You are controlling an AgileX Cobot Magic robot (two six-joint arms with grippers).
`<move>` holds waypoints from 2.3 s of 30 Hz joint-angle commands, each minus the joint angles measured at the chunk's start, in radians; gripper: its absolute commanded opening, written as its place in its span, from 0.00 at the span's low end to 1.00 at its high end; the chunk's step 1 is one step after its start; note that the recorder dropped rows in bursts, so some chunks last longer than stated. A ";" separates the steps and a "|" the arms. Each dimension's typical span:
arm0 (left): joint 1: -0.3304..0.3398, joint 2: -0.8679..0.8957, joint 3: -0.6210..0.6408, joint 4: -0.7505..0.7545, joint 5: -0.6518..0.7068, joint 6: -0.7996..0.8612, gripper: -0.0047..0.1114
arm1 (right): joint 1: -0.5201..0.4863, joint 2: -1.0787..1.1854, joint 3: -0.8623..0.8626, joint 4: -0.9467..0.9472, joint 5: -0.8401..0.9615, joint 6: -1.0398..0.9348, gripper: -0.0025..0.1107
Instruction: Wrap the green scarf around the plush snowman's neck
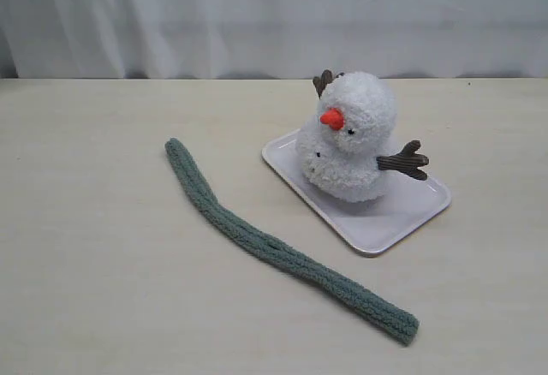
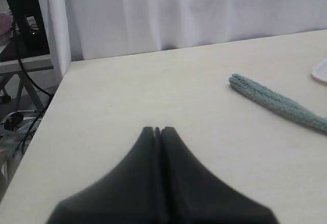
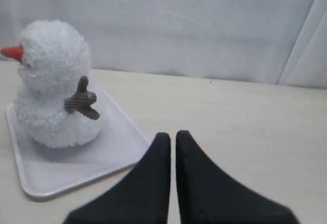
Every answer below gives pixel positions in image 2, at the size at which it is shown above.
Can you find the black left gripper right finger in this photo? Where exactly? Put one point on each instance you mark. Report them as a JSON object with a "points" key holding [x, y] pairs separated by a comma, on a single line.
{"points": [[195, 195]]}

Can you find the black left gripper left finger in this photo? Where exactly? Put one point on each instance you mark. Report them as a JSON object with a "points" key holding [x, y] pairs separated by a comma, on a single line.
{"points": [[131, 192]]}

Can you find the green fuzzy knitted scarf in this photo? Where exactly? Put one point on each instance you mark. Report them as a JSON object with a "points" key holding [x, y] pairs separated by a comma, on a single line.
{"points": [[277, 103]]}

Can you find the white plastic tray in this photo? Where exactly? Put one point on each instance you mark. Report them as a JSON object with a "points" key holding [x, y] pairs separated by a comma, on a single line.
{"points": [[319, 72]]}

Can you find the grey metal frame stand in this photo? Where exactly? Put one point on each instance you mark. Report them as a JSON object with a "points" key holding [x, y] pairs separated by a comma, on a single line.
{"points": [[33, 64]]}

